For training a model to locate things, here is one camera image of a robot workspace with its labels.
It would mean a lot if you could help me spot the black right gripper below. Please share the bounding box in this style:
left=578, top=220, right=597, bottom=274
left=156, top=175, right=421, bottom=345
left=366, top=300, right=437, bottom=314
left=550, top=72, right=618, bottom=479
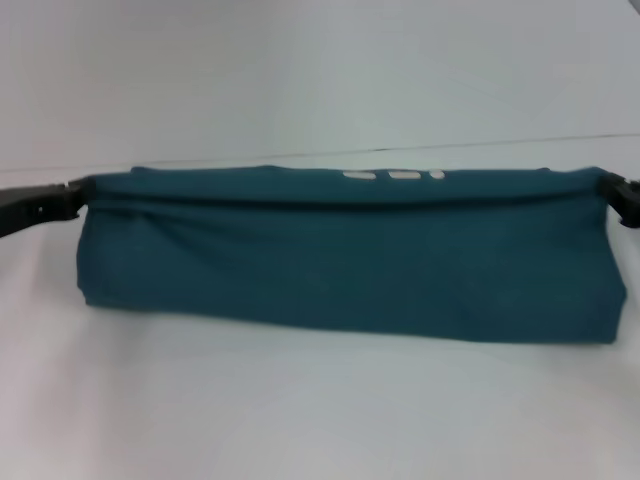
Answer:
left=598, top=172, right=640, bottom=230

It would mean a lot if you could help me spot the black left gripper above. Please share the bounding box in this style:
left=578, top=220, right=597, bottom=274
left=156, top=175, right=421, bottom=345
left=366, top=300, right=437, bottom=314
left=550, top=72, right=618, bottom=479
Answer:
left=0, top=175, right=97, bottom=242

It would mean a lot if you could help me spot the teal blue shirt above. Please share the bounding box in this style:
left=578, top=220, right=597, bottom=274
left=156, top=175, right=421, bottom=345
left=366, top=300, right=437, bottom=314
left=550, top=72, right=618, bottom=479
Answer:
left=77, top=163, right=625, bottom=347

